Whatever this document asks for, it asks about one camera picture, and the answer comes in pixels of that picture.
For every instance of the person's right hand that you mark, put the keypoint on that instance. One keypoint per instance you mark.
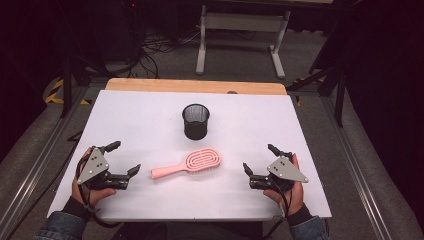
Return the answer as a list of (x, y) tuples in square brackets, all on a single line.
[(295, 200)]

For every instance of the black mesh cup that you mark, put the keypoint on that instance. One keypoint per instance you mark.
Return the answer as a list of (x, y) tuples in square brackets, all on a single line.
[(195, 128)]

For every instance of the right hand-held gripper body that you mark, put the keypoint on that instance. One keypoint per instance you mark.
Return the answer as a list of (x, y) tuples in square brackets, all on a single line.
[(285, 170)]

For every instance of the black metal stand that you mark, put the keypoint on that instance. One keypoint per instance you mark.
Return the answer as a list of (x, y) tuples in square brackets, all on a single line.
[(67, 86), (339, 96)]

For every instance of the yellow black hazard tape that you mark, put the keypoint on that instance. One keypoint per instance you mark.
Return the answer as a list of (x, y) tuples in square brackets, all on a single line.
[(298, 100), (55, 95)]

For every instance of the aluminium floor rail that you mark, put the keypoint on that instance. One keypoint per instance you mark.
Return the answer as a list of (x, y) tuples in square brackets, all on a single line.
[(40, 160), (360, 180)]

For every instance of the pink hairbrush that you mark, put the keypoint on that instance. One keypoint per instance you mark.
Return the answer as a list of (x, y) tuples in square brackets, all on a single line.
[(200, 160)]

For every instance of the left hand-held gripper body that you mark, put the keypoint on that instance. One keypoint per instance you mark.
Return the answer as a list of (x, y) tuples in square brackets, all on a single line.
[(95, 166)]

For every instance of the white board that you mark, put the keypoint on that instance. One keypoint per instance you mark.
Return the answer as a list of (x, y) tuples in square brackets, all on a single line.
[(140, 116)]

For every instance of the person's left hand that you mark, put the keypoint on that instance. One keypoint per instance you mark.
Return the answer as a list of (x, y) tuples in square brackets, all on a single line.
[(95, 196)]

